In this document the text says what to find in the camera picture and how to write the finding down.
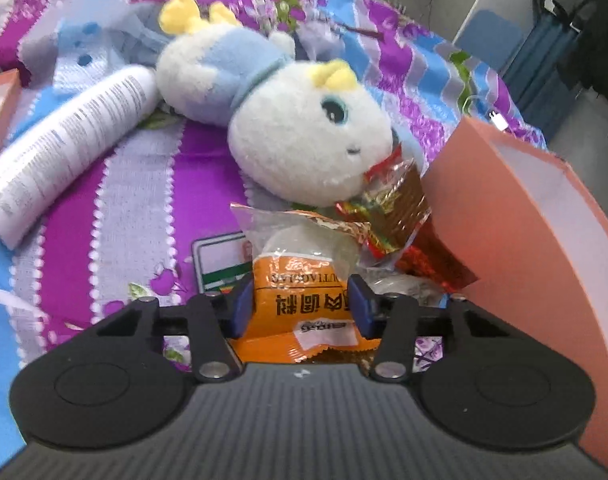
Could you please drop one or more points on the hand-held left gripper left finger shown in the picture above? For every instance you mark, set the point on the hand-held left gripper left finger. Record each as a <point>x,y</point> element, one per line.
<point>241,307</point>

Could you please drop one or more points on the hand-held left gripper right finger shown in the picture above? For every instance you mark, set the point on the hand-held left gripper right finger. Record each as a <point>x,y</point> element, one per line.
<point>361,305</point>

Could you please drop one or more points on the orange seasoning packet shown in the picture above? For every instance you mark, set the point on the orange seasoning packet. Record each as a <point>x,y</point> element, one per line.
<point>304,305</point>

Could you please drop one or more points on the red foil snack packet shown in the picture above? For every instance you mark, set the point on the red foil snack packet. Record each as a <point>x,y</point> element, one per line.
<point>428,260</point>

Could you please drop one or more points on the golden red snack packet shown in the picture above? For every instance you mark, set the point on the golden red snack packet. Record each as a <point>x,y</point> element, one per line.
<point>398,200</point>

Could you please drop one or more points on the pink cardboard box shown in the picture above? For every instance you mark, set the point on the pink cardboard box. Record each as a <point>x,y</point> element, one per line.
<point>523,240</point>

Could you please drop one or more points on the green and white card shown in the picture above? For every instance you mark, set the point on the green and white card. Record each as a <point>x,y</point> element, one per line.
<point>216,260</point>

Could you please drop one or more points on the purple floral bedspread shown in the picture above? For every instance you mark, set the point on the purple floral bedspread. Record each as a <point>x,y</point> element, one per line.
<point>144,200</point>

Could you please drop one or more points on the white and blue plush toy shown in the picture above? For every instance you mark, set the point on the white and blue plush toy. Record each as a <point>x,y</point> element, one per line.
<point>294,130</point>

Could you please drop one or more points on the white printed tube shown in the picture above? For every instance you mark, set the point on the white printed tube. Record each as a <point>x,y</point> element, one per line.
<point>69,145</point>

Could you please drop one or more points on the crumpled clear plastic bag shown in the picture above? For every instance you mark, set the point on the crumpled clear plastic bag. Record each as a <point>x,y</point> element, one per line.
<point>319,40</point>

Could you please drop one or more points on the blue hanging garment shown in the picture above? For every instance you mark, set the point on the blue hanging garment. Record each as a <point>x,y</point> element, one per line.
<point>538,70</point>

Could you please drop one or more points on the light blue plastic bag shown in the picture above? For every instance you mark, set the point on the light blue plastic bag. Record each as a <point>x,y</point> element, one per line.
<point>84,40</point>

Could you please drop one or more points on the black hanging coat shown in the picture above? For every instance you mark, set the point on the black hanging coat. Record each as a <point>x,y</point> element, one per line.
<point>601,50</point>

